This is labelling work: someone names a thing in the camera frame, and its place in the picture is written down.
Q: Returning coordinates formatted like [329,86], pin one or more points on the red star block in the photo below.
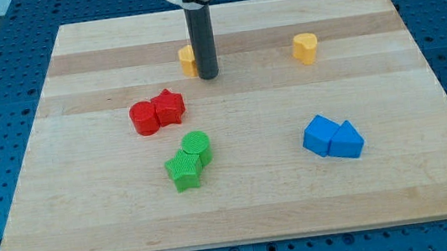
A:
[169,107]

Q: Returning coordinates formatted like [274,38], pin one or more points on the wooden board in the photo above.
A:
[90,182]

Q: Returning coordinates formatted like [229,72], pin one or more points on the green star block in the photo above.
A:
[184,170]

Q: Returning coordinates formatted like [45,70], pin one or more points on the green cylinder block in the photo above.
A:
[198,142]

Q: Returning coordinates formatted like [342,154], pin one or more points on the blue cube block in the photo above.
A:
[318,134]

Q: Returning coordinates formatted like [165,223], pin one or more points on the yellow hexagon block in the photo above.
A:
[187,61]

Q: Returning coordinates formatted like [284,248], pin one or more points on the blue triangle block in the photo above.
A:
[346,142]

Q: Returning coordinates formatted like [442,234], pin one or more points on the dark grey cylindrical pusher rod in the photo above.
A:
[202,41]

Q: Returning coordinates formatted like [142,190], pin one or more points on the red cylinder block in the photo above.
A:
[144,118]

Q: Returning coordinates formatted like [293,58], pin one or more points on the yellow heart block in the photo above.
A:
[304,48]

